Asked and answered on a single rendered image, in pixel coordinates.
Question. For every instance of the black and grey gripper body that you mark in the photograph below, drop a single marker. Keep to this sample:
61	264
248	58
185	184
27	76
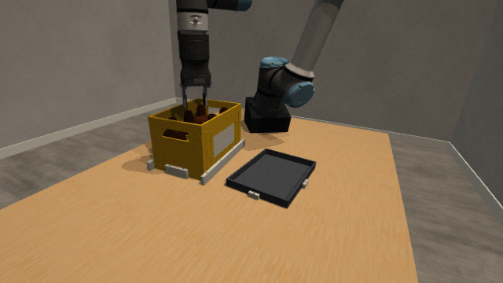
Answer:
194	49

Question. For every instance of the yellow crate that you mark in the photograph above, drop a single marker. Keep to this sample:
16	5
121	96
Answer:
207	143

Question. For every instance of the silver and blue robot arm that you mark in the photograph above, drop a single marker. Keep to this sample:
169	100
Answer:
281	82

